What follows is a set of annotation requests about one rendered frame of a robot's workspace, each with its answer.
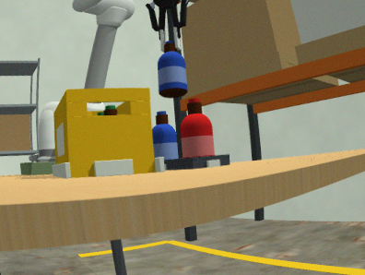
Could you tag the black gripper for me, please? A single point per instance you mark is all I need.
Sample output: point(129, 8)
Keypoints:
point(163, 6)

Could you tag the blue bottle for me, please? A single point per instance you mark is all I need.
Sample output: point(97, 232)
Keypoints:
point(164, 138)
point(171, 73)

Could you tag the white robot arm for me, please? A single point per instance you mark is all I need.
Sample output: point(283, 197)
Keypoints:
point(110, 16)

